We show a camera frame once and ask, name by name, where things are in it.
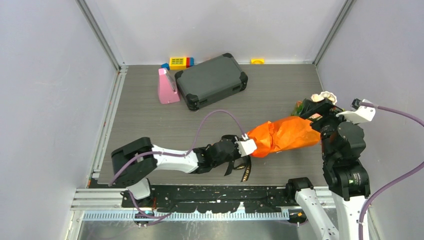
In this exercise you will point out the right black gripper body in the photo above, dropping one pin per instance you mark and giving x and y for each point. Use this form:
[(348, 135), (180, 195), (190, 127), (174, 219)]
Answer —
[(328, 111)]

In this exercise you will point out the white ribbed vase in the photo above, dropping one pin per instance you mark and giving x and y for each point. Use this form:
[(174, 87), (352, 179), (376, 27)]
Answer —
[(324, 95)]

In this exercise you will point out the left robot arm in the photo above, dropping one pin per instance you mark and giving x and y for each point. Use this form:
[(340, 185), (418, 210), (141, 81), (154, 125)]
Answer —
[(133, 162)]

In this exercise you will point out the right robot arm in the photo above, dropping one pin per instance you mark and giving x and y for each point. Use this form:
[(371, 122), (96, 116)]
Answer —
[(342, 142)]

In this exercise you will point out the small yellow toy piece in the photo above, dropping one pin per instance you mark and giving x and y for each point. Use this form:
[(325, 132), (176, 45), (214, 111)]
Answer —
[(257, 61)]

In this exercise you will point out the dark grey hard case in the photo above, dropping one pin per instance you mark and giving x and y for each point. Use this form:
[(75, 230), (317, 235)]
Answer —
[(210, 81)]

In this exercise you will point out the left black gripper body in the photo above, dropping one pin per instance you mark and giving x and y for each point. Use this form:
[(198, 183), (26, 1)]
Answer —
[(233, 155)]

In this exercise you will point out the orange flower bouquet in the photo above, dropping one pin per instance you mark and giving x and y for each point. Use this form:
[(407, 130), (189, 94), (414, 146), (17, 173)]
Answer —
[(288, 133)]

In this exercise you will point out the black ribbon gold lettering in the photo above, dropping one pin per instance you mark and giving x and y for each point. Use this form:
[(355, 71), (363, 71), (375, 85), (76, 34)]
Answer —
[(245, 165)]

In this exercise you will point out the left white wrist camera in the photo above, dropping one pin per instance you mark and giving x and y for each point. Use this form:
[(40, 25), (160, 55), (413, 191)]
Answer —
[(245, 145)]

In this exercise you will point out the red blue toy block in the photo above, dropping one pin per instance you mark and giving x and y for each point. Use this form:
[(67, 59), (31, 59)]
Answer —
[(189, 62)]

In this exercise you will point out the yellow toy block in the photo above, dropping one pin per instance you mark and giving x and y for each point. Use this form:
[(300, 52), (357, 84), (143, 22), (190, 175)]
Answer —
[(178, 63)]

